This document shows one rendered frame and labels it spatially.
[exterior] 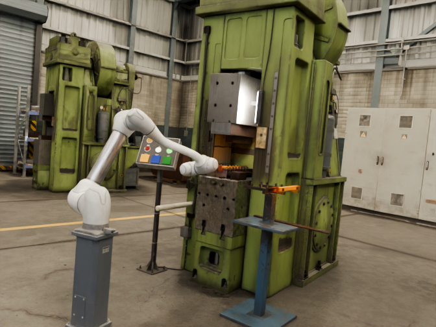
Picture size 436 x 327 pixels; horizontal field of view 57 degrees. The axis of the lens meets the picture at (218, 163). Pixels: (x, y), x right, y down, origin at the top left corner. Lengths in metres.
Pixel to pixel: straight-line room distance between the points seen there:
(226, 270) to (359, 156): 5.66
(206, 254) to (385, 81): 6.60
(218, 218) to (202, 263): 0.45
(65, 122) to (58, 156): 0.62
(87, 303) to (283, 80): 2.10
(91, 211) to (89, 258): 0.27
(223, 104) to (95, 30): 8.86
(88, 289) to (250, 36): 2.25
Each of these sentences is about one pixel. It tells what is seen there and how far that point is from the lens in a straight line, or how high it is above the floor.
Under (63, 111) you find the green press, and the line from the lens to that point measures 7.72.
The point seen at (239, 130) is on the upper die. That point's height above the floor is 1.32.
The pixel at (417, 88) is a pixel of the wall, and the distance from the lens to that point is 8.89.
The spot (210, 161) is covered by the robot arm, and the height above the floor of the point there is 1.07.
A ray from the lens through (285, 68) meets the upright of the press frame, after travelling 3.21.
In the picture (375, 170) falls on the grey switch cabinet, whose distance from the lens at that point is 8.33.
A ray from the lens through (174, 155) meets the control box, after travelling 3.42.
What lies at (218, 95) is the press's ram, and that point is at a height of 1.59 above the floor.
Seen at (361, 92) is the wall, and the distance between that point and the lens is 9.32.
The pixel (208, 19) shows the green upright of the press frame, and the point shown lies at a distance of 3.72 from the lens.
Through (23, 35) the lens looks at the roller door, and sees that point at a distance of 10.88.
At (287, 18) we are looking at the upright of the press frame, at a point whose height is 2.20.
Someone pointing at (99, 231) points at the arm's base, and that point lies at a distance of 2.50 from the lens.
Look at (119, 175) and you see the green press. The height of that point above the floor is 0.34.
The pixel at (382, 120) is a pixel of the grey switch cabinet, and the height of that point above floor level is 1.86.
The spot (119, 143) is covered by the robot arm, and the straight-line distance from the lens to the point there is 2.74.
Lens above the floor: 1.24
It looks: 4 degrees down
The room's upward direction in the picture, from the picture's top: 5 degrees clockwise
